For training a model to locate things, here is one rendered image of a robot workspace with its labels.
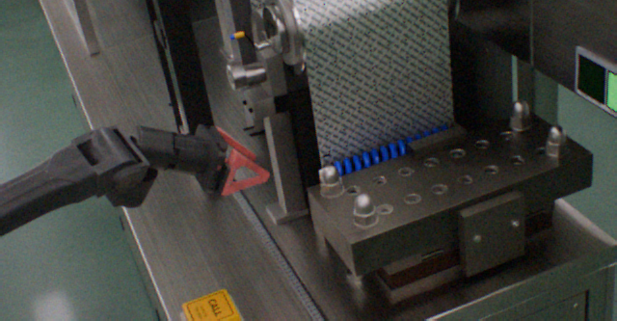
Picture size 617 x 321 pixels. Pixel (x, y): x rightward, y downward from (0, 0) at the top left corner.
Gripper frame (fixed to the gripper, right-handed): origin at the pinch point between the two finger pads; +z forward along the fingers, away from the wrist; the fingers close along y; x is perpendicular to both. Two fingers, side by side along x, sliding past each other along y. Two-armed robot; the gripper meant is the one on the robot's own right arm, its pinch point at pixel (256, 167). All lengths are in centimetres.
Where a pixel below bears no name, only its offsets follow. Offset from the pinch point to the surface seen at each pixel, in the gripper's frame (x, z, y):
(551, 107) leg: 18, 62, -13
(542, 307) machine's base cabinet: -3.5, 40.2, 26.0
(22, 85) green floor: -107, 25, -311
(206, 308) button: -19.6, -4.5, 9.5
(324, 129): 8.3, 8.4, 0.5
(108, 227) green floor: -100, 38, -162
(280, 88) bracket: 11.0, 2.5, -6.8
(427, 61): 22.8, 21.0, 0.7
